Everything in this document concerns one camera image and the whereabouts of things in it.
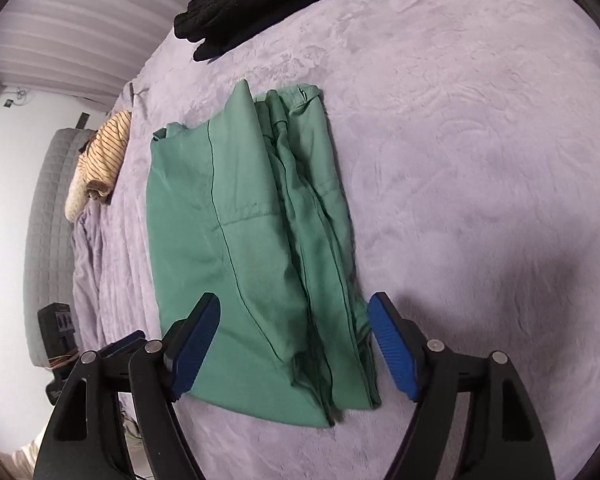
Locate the pleated lavender curtain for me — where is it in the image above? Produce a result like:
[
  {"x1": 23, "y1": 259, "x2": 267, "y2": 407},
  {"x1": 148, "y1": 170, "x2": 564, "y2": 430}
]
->
[{"x1": 0, "y1": 0, "x2": 189, "y2": 108}]

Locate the cream knit pillow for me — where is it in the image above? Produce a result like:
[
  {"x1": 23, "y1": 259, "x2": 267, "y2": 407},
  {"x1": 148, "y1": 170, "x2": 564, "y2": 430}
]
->
[{"x1": 65, "y1": 166, "x2": 90, "y2": 223}]

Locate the striped beige folded garment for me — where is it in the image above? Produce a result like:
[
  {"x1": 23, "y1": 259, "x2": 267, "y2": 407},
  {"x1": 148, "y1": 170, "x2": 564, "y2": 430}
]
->
[{"x1": 76, "y1": 110, "x2": 132, "y2": 203}]

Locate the green work jacket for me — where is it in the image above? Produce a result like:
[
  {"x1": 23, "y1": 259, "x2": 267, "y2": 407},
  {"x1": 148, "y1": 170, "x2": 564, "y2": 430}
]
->
[{"x1": 146, "y1": 81, "x2": 380, "y2": 428}]

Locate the grey quilted headboard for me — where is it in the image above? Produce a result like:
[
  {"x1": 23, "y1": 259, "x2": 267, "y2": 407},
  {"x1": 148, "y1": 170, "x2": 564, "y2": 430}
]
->
[{"x1": 23, "y1": 128, "x2": 93, "y2": 367}]

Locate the lavender plush bed blanket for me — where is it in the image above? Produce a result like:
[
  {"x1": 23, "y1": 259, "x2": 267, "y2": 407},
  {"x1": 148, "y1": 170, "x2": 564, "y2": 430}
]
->
[{"x1": 73, "y1": 0, "x2": 600, "y2": 479}]

